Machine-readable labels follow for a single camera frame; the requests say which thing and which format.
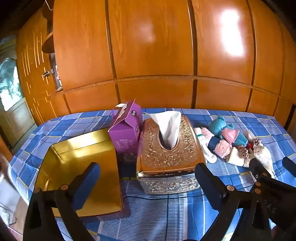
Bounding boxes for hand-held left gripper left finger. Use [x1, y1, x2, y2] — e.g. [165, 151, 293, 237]
[23, 162, 101, 241]

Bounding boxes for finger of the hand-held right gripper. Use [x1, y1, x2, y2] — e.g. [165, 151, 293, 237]
[248, 158, 269, 183]
[282, 157, 296, 179]

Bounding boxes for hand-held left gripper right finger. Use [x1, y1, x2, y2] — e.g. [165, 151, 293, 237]
[194, 163, 271, 241]

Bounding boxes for beige cloth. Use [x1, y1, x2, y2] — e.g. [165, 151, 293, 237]
[225, 147, 251, 167]

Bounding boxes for pink fluffy sock navy band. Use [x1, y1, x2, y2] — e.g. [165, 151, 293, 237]
[207, 136, 233, 158]

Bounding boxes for light pink cloth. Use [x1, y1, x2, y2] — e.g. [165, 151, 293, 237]
[201, 128, 215, 140]

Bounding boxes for purple carton box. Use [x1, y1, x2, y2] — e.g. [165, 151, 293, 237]
[108, 99, 144, 163]

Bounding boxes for white cloth bag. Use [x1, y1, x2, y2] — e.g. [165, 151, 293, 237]
[253, 138, 276, 178]

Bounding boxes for white sock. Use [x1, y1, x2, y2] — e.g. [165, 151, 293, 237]
[194, 127, 217, 163]

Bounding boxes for ornate gold tissue box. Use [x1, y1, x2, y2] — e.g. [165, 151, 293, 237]
[136, 115, 207, 194]

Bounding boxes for blue plaid bed sheet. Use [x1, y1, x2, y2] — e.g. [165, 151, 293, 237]
[8, 108, 296, 241]

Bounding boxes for white tissue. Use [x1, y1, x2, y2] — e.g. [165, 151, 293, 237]
[143, 111, 182, 149]

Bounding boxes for room door with glass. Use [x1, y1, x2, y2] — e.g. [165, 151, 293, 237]
[0, 37, 37, 149]

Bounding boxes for clothes inside wardrobe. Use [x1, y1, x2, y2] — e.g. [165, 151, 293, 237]
[51, 65, 63, 92]

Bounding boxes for rounded dark wooden shelf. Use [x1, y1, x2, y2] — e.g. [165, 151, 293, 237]
[43, 32, 55, 54]

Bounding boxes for wooden wardrobe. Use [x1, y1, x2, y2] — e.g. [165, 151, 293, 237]
[17, 0, 296, 127]

